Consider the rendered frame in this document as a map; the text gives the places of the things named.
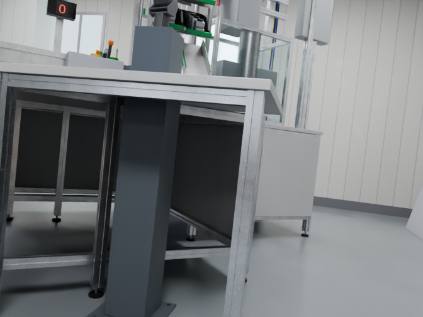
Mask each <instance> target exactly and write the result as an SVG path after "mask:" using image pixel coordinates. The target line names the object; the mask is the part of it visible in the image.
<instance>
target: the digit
mask: <svg viewBox="0 0 423 317"><path fill-rule="evenodd" d="M68 4H69V3H67V2H63V1H59V0H57V8H56V14H61V15H64V16H67V12H68Z"/></svg>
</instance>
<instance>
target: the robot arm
mask: <svg viewBox="0 0 423 317"><path fill-rule="evenodd" d="M153 2H154V4H153V5H151V7H150V8H149V14H150V15H151V17H154V25H153V26H166V27H169V20H170V17H175V16H176V13H177V10H178V2H177V0H153Z"/></svg>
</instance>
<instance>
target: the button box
mask: <svg viewBox="0 0 423 317"><path fill-rule="evenodd" d="M65 66H66V67H85V68H95V69H115V70H123V66H124V62H123V61H119V60H113V59H108V58H103V57H97V56H94V55H87V54H83V53H77V52H71V51H68V52H67V53H66V57H65Z"/></svg>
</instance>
